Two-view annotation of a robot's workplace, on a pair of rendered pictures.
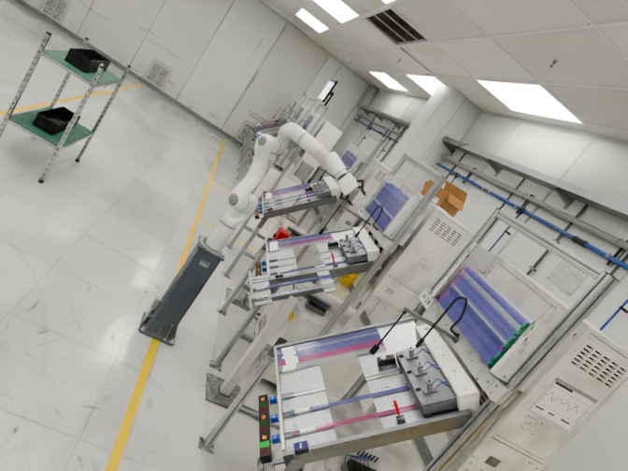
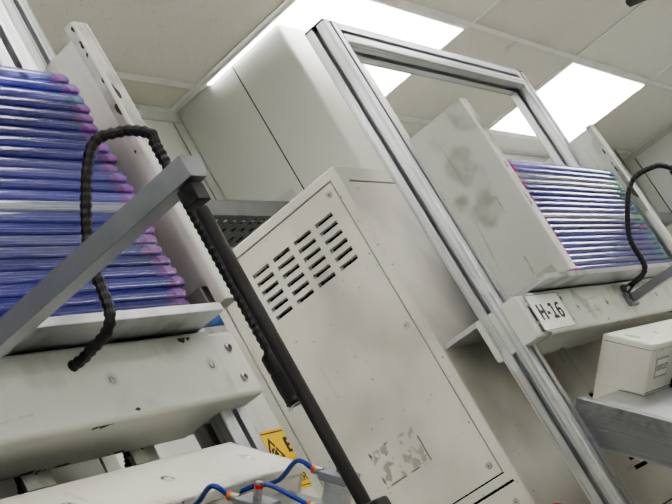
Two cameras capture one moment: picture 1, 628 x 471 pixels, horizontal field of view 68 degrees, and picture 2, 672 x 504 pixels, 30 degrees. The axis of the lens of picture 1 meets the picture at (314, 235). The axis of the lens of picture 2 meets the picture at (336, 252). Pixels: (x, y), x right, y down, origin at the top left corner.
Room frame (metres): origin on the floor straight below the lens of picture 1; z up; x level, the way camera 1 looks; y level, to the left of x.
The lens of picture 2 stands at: (3.69, 0.48, 1.07)
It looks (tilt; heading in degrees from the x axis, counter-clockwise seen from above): 16 degrees up; 225
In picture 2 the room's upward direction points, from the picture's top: 30 degrees counter-clockwise
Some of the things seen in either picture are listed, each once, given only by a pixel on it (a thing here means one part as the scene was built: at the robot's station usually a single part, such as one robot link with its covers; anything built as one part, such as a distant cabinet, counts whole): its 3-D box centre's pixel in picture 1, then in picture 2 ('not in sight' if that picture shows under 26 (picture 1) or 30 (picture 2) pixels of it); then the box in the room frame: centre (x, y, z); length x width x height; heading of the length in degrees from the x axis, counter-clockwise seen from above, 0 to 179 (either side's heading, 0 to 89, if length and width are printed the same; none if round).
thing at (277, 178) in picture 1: (296, 157); not in sight; (7.86, 1.01, 0.95); 1.36 x 0.82 x 1.90; 108
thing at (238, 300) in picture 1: (260, 265); not in sight; (3.93, 0.23, 0.39); 0.24 x 0.24 x 0.78; 18
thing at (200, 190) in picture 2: not in sight; (194, 196); (3.26, -0.03, 1.33); 0.01 x 0.01 x 0.01; 18
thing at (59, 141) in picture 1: (64, 106); not in sight; (3.90, 2.43, 0.55); 0.91 x 0.46 x 1.10; 18
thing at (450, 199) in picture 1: (443, 192); not in sight; (3.49, -0.59, 1.82); 0.68 x 0.30 x 0.20; 18
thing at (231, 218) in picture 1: (240, 208); not in sight; (2.84, 0.48, 1.00); 0.19 x 0.12 x 0.24; 160
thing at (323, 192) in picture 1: (296, 231); not in sight; (4.70, 0.17, 0.66); 1.01 x 0.73 x 1.31; 108
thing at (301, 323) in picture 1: (307, 340); not in sight; (3.39, -0.43, 0.31); 0.70 x 0.65 x 0.62; 18
